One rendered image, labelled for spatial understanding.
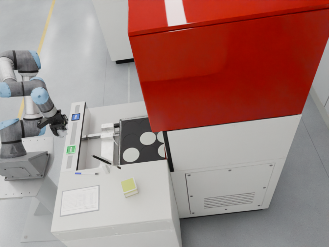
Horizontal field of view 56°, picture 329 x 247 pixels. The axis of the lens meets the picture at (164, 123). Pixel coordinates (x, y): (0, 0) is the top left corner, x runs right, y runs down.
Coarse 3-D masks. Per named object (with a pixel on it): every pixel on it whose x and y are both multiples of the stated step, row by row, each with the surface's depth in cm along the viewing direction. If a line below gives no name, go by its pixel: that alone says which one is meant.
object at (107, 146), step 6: (102, 132) 202; (114, 132) 202; (114, 138) 200; (102, 144) 196; (108, 144) 196; (114, 144) 197; (102, 150) 193; (108, 150) 193; (114, 150) 195; (102, 156) 190; (108, 156) 190
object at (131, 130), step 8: (128, 120) 204; (136, 120) 203; (144, 120) 202; (128, 128) 199; (136, 128) 199; (144, 128) 198; (128, 136) 195; (136, 136) 195; (128, 144) 192; (136, 144) 191; (152, 144) 189; (160, 144) 189; (144, 152) 186; (152, 152) 186; (120, 160) 185; (136, 160) 183; (144, 160) 183; (152, 160) 182
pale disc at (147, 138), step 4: (148, 132) 195; (144, 136) 194; (148, 136) 194; (152, 136) 193; (140, 140) 192; (144, 140) 192; (148, 140) 192; (152, 140) 191; (144, 144) 190; (148, 144) 190
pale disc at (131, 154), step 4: (128, 148) 189; (132, 148) 189; (124, 152) 188; (128, 152) 188; (132, 152) 187; (136, 152) 187; (124, 156) 186; (128, 156) 186; (132, 156) 185; (136, 156) 185; (128, 160) 184; (132, 160) 184
